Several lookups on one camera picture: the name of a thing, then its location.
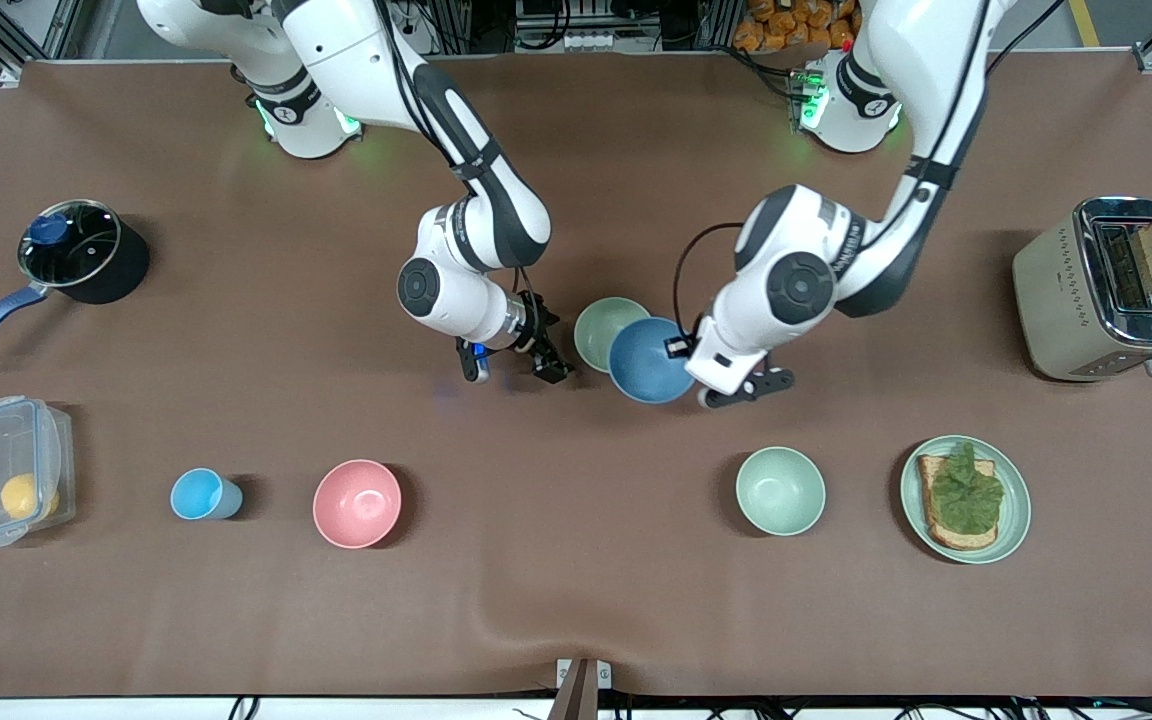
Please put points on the blue cup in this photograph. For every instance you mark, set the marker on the blue cup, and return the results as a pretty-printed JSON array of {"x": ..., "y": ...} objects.
[{"x": 196, "y": 495}]

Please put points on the pale green plate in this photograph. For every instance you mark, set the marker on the pale green plate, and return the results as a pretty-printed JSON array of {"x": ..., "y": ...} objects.
[{"x": 1014, "y": 520}]

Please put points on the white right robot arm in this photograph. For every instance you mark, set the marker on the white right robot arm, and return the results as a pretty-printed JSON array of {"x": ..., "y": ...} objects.
[{"x": 456, "y": 295}]

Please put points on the white power strip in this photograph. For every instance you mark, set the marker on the white power strip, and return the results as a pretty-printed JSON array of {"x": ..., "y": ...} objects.
[{"x": 591, "y": 42}]

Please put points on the beige chrome toaster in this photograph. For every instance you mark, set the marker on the beige chrome toaster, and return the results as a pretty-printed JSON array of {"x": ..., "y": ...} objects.
[{"x": 1051, "y": 290}]

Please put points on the brown table cover mat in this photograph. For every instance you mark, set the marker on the brown table cover mat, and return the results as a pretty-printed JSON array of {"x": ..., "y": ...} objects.
[{"x": 576, "y": 560}]

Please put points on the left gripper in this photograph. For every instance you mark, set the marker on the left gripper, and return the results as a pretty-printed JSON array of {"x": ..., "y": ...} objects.
[{"x": 687, "y": 346}]

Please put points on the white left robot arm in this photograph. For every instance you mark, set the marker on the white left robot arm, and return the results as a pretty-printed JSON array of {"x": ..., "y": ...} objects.
[{"x": 806, "y": 285}]

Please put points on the glass lid blue knob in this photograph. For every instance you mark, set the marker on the glass lid blue knob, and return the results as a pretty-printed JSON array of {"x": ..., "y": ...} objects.
[{"x": 49, "y": 230}]

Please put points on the pale green bowl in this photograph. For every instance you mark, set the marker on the pale green bowl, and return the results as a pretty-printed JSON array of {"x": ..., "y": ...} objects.
[
  {"x": 781, "y": 490},
  {"x": 596, "y": 330}
]

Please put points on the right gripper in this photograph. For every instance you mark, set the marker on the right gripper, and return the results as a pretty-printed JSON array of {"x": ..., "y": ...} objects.
[{"x": 537, "y": 336}]

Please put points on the orange food items pile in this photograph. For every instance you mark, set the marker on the orange food items pile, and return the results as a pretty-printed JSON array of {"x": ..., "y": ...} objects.
[{"x": 786, "y": 25}]

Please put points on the blue bowl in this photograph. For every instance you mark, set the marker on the blue bowl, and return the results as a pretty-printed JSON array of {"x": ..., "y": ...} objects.
[{"x": 646, "y": 365}]

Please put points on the pink bowl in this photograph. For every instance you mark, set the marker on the pink bowl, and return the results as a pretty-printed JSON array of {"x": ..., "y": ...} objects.
[{"x": 356, "y": 505}]

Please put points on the yellow lemon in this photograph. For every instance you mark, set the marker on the yellow lemon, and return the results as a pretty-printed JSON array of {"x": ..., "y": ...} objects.
[{"x": 21, "y": 495}]

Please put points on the square toast bread slice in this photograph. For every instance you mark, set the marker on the square toast bread slice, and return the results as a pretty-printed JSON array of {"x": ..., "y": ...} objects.
[{"x": 966, "y": 541}]

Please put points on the green lettuce leaf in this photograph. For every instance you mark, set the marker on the green lettuce leaf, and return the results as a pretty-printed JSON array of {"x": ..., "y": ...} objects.
[{"x": 971, "y": 495}]

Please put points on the metal table clamp bracket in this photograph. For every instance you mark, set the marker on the metal table clamp bracket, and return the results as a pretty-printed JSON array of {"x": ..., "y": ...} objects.
[{"x": 581, "y": 695}]

